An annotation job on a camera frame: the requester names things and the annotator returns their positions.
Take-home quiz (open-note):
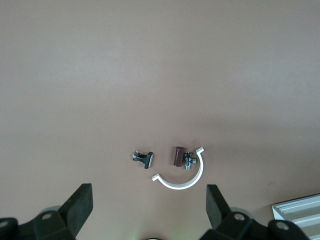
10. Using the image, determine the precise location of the brown cylinder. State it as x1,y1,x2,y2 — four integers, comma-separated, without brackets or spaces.
171,145,185,168

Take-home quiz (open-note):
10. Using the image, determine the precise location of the brown table cover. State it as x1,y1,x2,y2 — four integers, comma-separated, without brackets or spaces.
0,0,320,240

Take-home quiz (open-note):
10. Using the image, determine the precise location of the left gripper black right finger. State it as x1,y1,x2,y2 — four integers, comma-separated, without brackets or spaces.
199,184,271,240

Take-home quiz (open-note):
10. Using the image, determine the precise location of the white drawer cabinet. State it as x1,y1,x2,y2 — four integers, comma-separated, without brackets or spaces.
271,193,320,240

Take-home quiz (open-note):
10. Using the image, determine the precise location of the small metal valve fitting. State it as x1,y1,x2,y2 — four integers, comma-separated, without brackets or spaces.
183,150,198,172

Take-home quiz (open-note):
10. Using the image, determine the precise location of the white half-ring clamp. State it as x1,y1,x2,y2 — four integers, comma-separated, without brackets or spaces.
151,146,206,191

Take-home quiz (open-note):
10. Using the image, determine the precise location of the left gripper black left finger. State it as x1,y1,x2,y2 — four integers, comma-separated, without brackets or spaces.
18,183,94,240

